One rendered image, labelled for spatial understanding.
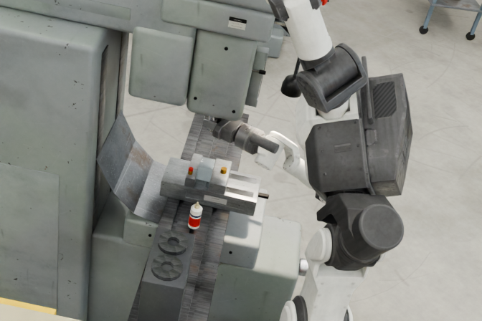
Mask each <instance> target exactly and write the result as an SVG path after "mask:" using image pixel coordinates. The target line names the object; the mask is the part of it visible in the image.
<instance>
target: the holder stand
mask: <svg viewBox="0 0 482 321"><path fill-rule="evenodd" d="M194 240H195V235H194V234H188V233H184V232H180V231H172V230H168V229H161V228H157V229H156V233H155V236H154V238H153V244H152V246H151V250H150V254H149V256H148V261H147V264H146V268H145V272H144V274H143V279H142V283H141V293H140V300H139V306H138V317H137V321H179V317H180V313H181V306H182V302H183V299H184V293H185V289H186V283H187V279H188V275H189V268H190V263H191V259H192V252H193V247H194Z"/></svg>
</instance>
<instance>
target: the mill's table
mask: <svg viewBox="0 0 482 321"><path fill-rule="evenodd" d="M248 118H249V114H245V113H243V114H242V117H241V118H240V119H239V120H240V121H242V122H243V123H244V124H245V123H247V122H248ZM203 119H206V120H208V119H209V116H208V115H202V114H199V113H195V115H194V119H193V121H192V125H191V127H190V130H189V134H188V136H187V139H186V142H185V145H184V149H183V152H182V154H181V158H180V159H183V160H186V161H191V160H192V156H193V154H194V153H196V154H200V155H202V157H205V158H211V159H215V162H216V159H217V158H218V159H222V160H226V161H232V166H231V171H237V172H238V169H239V165H240V159H241V155H242V149H240V148H238V147H236V146H235V142H232V143H228V142H227V141H225V140H223V139H221V140H218V139H216V138H214V137H213V136H212V133H210V132H209V131H208V130H207V127H206V126H205V125H203ZM194 204H195V203H192V202H188V201H182V200H179V199H175V198H169V197H168V198H167V200H166V204H165V207H164V210H163V213H162V216H161V220H160V222H159V226H158V228H161V229H168V230H172V231H180V232H184V233H188V234H194V235H195V240H194V247H193V252H192V259H191V263H190V268H189V275H188V279H187V283H186V289H185V293H184V299H183V302H182V306H181V313H180V317H179V321H207V320H208V317H209V310H210V306H211V302H212V296H213V292H214V286H215V282H216V279H217V271H218V267H219V261H220V257H221V253H222V247H223V243H224V239H225V232H226V228H227V222H228V218H229V215H230V211H227V210H224V209H218V208H214V207H211V206H205V205H201V204H200V206H201V207H202V216H201V221H200V225H199V228H198V229H191V228H189V226H188V223H189V215H190V211H191V206H192V205H194ZM146 264H147V262H146ZM145 268H146V266H145ZM145 268H144V271H143V274H144V272H145ZM143 274H142V277H141V281H140V284H139V286H138V290H137V293H136V296H135V299H134V301H133V305H132V308H131V312H130V315H129V317H128V321H137V317H138V306H139V300H140V293H141V283H142V279H143Z"/></svg>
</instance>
